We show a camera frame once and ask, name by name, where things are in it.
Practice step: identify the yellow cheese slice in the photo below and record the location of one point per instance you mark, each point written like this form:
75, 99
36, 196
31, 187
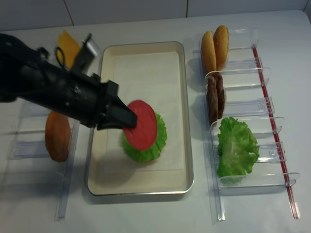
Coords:
69, 47

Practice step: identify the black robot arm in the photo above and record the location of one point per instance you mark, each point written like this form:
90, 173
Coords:
27, 74

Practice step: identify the clear acrylic left rack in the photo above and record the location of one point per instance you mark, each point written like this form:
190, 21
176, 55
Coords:
29, 179

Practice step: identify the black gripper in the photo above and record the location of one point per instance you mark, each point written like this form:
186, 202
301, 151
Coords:
96, 104

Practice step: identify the cream metal baking tray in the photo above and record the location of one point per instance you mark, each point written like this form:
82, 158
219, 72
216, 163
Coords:
100, 182

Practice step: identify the red rod on rack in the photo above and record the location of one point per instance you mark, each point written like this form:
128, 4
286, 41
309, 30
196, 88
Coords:
285, 173

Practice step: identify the clear acrylic rack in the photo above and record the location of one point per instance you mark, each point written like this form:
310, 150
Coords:
29, 179
244, 101

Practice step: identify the green lettuce leaf on tray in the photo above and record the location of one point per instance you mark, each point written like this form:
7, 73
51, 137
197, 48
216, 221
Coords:
152, 153

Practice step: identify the green lettuce leaf in rack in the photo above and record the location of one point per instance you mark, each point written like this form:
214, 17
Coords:
238, 150

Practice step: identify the golden bun half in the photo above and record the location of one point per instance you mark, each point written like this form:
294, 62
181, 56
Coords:
221, 44
208, 52

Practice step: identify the brown bun left rack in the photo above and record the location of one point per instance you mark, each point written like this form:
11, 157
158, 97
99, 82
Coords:
57, 136

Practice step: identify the brown meat patty front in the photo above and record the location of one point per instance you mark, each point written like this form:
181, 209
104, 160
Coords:
212, 98

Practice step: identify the brown meat patty rear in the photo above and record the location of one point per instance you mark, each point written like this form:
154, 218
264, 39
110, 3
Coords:
220, 93

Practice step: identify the brown meat patty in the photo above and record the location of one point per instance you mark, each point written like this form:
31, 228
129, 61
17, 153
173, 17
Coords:
212, 98
220, 93

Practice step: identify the clear acrylic right rack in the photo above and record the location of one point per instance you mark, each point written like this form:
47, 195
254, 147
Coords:
244, 101

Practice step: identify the golden bun half right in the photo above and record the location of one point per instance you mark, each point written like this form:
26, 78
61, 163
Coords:
221, 44

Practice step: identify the red tomato slice front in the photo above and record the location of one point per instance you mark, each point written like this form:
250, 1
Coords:
144, 134

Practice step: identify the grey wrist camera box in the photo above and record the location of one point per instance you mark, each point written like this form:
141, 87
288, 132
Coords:
86, 55

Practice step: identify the golden bun half left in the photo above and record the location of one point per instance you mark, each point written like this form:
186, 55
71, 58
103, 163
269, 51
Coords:
208, 52

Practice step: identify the white paper tray liner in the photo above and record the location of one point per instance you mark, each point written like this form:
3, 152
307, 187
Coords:
155, 79

